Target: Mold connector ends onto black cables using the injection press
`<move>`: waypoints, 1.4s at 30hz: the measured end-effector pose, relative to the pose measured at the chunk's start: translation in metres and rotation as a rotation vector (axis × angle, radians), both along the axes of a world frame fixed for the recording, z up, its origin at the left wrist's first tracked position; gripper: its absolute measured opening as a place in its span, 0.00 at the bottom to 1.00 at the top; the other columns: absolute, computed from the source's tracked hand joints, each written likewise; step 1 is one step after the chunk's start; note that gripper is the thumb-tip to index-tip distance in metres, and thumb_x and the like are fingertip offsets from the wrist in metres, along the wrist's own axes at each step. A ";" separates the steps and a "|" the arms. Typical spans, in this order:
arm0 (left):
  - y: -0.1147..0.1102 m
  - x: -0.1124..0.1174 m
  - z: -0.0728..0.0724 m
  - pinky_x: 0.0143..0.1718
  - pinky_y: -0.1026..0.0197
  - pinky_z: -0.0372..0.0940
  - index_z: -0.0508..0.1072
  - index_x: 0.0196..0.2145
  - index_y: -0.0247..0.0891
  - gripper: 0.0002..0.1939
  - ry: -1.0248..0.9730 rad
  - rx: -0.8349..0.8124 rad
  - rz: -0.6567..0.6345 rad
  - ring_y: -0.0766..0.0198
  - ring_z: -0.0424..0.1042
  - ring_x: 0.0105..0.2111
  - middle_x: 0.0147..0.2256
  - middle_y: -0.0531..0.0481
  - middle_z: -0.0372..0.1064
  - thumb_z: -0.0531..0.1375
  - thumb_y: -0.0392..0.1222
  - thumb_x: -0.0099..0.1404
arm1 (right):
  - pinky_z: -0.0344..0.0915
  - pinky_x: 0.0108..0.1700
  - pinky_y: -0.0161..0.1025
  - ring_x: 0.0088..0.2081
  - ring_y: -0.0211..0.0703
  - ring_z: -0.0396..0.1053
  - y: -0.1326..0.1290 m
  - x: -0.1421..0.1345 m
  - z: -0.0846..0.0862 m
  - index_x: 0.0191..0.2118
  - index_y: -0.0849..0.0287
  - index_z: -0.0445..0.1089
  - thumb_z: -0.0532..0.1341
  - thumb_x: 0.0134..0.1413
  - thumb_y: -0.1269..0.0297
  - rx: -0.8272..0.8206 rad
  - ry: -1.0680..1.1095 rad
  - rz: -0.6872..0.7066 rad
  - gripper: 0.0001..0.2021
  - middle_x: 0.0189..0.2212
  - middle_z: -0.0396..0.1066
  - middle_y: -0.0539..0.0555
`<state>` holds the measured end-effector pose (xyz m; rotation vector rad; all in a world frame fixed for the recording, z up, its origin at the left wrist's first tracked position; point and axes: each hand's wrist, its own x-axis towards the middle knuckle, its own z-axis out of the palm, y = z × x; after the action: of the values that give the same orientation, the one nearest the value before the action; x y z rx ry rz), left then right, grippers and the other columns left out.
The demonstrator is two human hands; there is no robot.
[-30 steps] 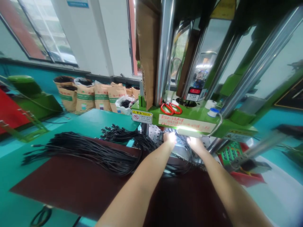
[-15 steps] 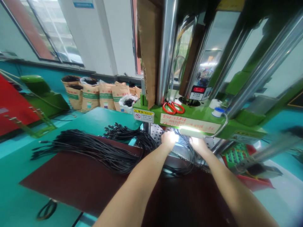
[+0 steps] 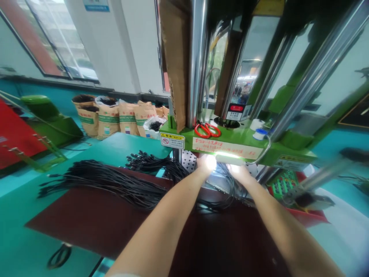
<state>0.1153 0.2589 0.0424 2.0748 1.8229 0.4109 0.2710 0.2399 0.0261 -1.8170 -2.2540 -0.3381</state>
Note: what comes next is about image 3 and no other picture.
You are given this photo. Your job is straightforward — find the person's right hand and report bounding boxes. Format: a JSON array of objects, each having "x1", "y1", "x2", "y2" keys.
[{"x1": 226, "y1": 163, "x2": 256, "y2": 186}]

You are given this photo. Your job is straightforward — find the person's left hand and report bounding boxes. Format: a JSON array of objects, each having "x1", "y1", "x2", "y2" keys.
[{"x1": 196, "y1": 154, "x2": 217, "y2": 177}]

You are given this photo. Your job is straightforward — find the person's left fingers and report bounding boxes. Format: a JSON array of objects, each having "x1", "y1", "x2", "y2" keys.
[{"x1": 199, "y1": 154, "x2": 217, "y2": 168}]

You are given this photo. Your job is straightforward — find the black cables bunch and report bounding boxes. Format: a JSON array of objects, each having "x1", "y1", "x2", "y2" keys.
[{"x1": 196, "y1": 162, "x2": 252, "y2": 215}]

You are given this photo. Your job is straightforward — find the white work light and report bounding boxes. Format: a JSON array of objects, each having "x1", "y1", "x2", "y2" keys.
[{"x1": 214, "y1": 153, "x2": 248, "y2": 167}]

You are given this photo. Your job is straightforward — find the perforated metal plate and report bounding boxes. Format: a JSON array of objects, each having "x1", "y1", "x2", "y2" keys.
[{"x1": 178, "y1": 150, "x2": 200, "y2": 174}]

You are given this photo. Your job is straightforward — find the white thread spool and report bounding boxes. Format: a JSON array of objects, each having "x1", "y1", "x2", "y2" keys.
[{"x1": 249, "y1": 118, "x2": 266, "y2": 132}]

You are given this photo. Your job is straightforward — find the green button control box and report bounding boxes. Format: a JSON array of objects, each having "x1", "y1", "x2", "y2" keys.
[{"x1": 269, "y1": 170, "x2": 303, "y2": 202}]

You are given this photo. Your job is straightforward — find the green vertical moulding machine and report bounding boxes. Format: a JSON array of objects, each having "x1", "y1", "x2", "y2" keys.
[{"x1": 158, "y1": 0, "x2": 369, "y2": 185}]

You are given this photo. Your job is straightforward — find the red plastic tray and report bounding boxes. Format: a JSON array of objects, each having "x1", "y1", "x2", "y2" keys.
[{"x1": 267, "y1": 170, "x2": 330, "y2": 226}]

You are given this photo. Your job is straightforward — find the row of brown paper sacks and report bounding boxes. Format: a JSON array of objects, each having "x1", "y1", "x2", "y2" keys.
[{"x1": 71, "y1": 93, "x2": 171, "y2": 141}]

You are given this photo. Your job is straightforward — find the brown cardboard sheet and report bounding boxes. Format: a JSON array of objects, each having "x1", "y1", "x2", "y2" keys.
[{"x1": 159, "y1": 0, "x2": 191, "y2": 134}]

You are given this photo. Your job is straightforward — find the dark red work mat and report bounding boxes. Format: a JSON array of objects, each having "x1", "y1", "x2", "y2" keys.
[{"x1": 24, "y1": 164, "x2": 292, "y2": 277}]

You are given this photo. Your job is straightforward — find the dark framed board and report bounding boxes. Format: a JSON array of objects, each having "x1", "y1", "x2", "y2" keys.
[{"x1": 337, "y1": 92, "x2": 369, "y2": 129}]

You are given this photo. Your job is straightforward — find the green transparent plastic stand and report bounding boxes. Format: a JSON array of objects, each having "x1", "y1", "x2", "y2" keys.
[{"x1": 0, "y1": 133, "x2": 68, "y2": 174}]

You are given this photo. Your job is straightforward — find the small green machine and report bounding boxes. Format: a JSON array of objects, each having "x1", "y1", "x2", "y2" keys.
[{"x1": 20, "y1": 95, "x2": 85, "y2": 148}]

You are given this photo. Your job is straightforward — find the window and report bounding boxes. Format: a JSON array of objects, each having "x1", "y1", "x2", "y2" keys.
[{"x1": 0, "y1": 0, "x2": 100, "y2": 85}]

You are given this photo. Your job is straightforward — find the red panel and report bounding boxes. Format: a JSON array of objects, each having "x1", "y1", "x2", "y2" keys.
[{"x1": 0, "y1": 98, "x2": 48, "y2": 171}]

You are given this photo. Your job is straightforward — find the red-handled scissors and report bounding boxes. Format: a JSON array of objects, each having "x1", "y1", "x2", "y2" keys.
[{"x1": 194, "y1": 122, "x2": 222, "y2": 139}]

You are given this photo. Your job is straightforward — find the bundle of black plug cables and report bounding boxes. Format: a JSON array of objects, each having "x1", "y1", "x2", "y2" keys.
[{"x1": 125, "y1": 150, "x2": 191, "y2": 183}]

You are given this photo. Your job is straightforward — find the large pile of black cables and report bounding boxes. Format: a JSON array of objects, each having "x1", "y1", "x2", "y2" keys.
[{"x1": 37, "y1": 159, "x2": 168, "y2": 212}]

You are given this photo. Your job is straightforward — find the black cable loop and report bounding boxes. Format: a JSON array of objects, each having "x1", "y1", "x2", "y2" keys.
[{"x1": 47, "y1": 242, "x2": 73, "y2": 270}]

